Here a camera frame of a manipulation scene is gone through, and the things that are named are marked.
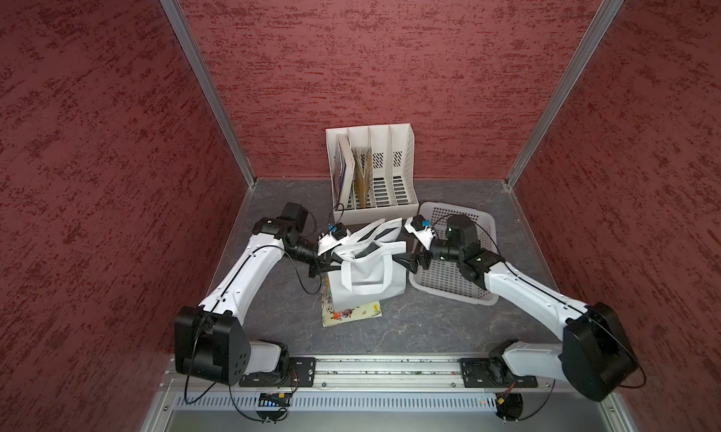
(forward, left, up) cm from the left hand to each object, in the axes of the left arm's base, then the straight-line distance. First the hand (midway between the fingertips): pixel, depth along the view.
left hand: (342, 269), depth 74 cm
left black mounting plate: (-22, +11, -18) cm, 30 cm away
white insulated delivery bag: (0, -7, 0) cm, 7 cm away
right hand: (+8, -16, -1) cm, 18 cm away
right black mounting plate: (-21, -38, -18) cm, 47 cm away
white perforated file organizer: (+52, -9, -15) cm, 55 cm away
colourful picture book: (-7, +4, -18) cm, 20 cm away
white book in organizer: (+36, +2, +3) cm, 36 cm away
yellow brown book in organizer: (+39, -5, +3) cm, 40 cm away
